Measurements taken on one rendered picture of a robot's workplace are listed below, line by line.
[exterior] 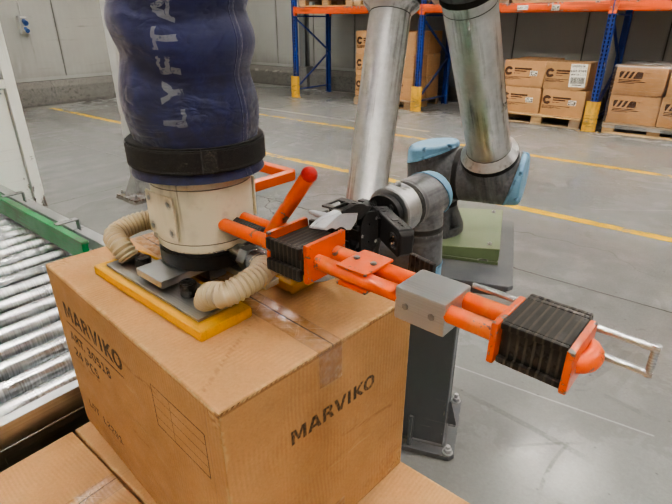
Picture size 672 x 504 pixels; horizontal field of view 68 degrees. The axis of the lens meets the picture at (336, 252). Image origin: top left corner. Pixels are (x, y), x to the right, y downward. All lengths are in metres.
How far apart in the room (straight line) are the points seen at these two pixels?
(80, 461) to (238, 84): 0.84
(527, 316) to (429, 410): 1.28
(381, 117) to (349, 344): 0.48
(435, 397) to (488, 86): 1.03
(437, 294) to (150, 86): 0.49
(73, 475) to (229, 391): 0.60
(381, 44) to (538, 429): 1.53
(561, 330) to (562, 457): 1.50
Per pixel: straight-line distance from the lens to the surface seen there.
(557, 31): 9.30
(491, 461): 1.94
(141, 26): 0.78
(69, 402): 1.35
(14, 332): 1.78
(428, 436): 1.90
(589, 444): 2.12
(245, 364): 0.72
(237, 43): 0.79
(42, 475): 1.26
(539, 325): 0.56
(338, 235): 0.72
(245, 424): 0.70
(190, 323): 0.79
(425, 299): 0.59
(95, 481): 1.20
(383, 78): 1.05
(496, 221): 1.66
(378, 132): 1.03
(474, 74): 1.19
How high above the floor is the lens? 1.38
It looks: 25 degrees down
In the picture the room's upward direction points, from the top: straight up
